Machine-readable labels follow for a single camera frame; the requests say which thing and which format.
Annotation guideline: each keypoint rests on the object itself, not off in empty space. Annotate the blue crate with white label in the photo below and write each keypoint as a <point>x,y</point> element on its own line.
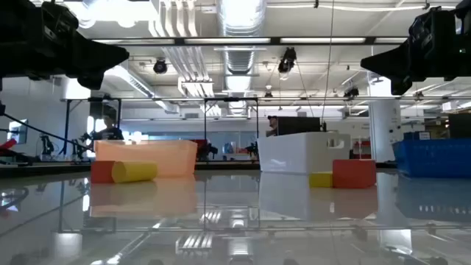
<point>416,136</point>

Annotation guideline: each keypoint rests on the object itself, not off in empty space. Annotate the white ceiling duct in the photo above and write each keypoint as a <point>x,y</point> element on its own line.
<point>140,86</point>

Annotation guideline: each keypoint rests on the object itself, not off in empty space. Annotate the large red block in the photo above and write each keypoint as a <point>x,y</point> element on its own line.
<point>354,173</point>

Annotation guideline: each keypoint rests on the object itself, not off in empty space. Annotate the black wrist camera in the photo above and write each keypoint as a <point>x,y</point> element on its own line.
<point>432,27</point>
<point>60,18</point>

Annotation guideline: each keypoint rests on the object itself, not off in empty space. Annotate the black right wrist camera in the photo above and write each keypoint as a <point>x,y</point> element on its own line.
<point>432,27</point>

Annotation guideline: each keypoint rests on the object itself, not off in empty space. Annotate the yellow rectangular block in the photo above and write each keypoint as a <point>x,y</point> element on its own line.
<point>321,180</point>

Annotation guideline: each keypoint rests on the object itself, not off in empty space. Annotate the black box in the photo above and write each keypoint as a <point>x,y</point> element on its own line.
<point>460,126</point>

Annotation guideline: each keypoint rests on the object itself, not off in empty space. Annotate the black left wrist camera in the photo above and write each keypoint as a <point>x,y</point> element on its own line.
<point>60,18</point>

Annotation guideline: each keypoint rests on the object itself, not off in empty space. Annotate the red storage shelf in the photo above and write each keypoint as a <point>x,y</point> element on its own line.
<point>362,149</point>

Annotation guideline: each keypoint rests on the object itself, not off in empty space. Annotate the small red cube block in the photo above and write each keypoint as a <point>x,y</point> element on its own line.
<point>100,172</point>

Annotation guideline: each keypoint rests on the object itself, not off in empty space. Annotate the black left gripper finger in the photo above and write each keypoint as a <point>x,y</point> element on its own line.
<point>103,57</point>

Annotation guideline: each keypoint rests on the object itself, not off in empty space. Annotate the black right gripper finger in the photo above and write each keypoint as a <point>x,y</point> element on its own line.
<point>390,60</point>

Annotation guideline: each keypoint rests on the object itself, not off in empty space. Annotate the small lit monitor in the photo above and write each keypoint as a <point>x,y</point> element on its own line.
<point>20,130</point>

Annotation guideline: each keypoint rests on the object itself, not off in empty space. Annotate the black metal rig frame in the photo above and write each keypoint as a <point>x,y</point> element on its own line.
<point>205,129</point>
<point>66,125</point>

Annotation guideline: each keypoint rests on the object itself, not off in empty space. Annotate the white building pillar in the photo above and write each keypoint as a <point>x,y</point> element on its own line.
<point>384,125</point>

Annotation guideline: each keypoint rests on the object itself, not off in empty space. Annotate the orange translucent plastic bin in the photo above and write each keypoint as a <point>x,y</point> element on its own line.
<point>165,156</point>

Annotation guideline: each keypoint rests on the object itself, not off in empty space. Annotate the white ceiling pipe bundle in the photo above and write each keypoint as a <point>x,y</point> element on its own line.
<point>191,66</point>

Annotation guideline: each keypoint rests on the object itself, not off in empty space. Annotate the blue perforated plastic bin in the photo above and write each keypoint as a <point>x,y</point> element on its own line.
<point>434,158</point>

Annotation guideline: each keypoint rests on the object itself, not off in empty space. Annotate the white plastic bin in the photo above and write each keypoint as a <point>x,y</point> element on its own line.
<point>294,154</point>

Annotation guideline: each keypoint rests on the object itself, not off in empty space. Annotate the black metal table frame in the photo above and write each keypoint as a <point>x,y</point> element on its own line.
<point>228,166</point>

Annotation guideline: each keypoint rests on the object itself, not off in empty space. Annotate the wide silver ceiling air duct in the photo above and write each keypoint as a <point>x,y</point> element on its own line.
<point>239,59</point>

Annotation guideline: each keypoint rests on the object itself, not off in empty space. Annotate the black computer monitor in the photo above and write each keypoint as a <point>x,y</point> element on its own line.
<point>299,126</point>

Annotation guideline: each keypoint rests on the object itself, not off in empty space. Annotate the black overhead light beam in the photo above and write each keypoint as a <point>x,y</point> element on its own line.
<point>180,41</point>

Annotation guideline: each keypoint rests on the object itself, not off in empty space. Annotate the yellow cylinder block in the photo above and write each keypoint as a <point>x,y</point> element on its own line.
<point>136,171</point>

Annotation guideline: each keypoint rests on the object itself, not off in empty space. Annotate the black ceiling spotlight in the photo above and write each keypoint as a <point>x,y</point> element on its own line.
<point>268,94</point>
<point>351,92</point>
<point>287,62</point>
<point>160,66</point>

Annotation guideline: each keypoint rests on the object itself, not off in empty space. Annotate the red bar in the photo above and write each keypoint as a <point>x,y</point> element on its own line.
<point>8,144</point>

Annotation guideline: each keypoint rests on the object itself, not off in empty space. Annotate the person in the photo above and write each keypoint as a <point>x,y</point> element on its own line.
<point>108,131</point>
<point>272,127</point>

